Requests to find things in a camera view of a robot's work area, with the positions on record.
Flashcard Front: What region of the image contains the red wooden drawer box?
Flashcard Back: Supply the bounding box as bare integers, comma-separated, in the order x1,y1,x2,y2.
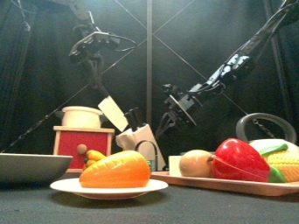
52,125,118,173

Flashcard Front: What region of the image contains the red toy bell pepper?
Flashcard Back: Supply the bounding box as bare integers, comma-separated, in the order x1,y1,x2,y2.
211,137,273,183

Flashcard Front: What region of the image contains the grey bowl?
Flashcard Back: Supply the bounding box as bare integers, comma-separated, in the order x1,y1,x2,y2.
0,152,75,185

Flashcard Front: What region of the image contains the black curved wire loop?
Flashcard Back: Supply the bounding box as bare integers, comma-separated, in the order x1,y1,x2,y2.
135,140,161,172

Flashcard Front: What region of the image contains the yellow toy corn cob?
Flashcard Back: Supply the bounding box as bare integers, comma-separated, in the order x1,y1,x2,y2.
258,143,299,184

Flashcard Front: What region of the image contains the small yellow toy pepper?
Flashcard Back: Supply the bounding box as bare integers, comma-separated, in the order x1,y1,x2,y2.
82,149,108,171

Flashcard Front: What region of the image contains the grey ring handle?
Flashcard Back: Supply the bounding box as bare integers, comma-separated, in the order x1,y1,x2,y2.
235,112,299,153

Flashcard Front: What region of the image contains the dark frame pole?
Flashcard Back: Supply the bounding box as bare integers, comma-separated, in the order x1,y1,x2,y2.
263,0,294,117

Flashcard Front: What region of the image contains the black handled toy knife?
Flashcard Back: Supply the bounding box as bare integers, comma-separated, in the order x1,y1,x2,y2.
133,107,149,130
125,110,138,133

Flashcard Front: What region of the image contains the white plate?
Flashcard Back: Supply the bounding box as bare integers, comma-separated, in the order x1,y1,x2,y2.
50,177,170,200

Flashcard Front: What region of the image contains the small white cube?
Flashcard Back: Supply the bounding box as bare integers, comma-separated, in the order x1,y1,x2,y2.
167,155,185,177

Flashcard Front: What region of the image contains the wooden tray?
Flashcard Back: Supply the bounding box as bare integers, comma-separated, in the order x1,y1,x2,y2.
150,171,299,197

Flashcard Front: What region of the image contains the toy onion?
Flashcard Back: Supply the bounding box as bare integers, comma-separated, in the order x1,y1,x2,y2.
178,149,217,179

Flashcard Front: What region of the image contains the white toy cooking pot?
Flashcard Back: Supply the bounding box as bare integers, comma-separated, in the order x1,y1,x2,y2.
54,105,111,130

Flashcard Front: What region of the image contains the thin metal frame pole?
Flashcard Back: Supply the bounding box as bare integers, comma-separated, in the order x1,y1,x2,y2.
145,0,155,122

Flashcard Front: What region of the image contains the orange toy carrot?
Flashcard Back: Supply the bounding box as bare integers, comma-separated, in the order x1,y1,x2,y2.
79,150,153,189

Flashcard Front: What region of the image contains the white knife holder block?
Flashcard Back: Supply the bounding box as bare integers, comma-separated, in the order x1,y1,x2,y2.
115,123,167,172

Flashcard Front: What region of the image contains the toy cleaver white blade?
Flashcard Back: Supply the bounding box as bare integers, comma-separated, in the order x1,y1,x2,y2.
90,82,130,133

